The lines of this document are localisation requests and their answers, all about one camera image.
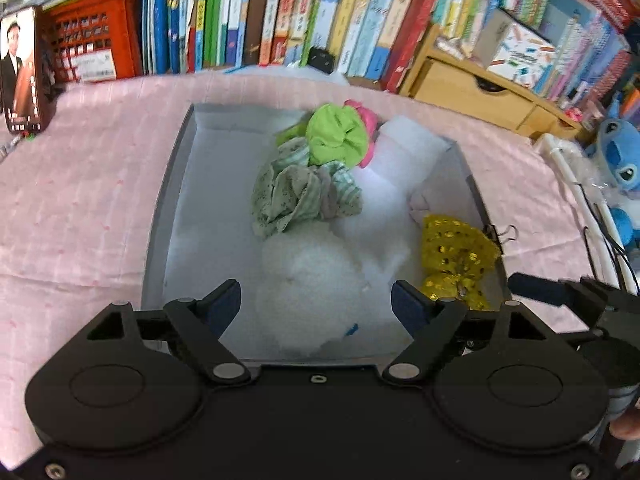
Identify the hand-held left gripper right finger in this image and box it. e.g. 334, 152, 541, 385
382, 280, 553, 385

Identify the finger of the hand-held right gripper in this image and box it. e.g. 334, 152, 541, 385
507, 273, 618, 308

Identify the white box with pencil print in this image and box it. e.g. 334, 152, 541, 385
472, 7, 558, 86

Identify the green checked scrunchie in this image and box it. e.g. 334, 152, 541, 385
251, 139, 363, 240

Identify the white tube lamp stand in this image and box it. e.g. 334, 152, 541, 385
532, 132, 640, 296

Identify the row of blue spined books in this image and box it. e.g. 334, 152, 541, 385
540, 0, 633, 103

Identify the gold sequin bow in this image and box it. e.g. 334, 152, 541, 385
419, 214, 500, 311

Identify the pink scrunchie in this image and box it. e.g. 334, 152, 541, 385
344, 99, 383, 170

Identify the pale pink cloth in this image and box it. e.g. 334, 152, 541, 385
406, 187, 433, 223

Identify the red plastic crate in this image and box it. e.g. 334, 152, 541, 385
42, 0, 146, 83

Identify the grey cardboard box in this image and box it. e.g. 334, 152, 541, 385
141, 102, 503, 363

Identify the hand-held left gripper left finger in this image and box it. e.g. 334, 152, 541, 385
87, 279, 252, 386

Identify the small black box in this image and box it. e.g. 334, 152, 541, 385
306, 46, 335, 74

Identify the person's right hand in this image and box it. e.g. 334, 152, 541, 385
609, 410, 640, 442

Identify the lime green scrunchie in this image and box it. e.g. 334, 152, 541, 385
277, 104, 376, 168

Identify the pink tablecloth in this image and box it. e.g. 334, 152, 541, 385
0, 67, 626, 466

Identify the book with man portrait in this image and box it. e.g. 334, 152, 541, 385
0, 6, 53, 135

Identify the blue alien plush toy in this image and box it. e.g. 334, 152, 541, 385
585, 105, 640, 251

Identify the wooden drawer organizer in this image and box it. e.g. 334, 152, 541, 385
400, 25, 596, 141

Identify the white fluffy plush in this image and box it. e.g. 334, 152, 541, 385
255, 187, 421, 353

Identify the black cable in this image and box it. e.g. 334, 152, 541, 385
575, 185, 640, 291

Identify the row of tall picture books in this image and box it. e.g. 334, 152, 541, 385
142, 0, 453, 93

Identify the black binder clip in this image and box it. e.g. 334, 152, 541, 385
482, 224, 518, 248

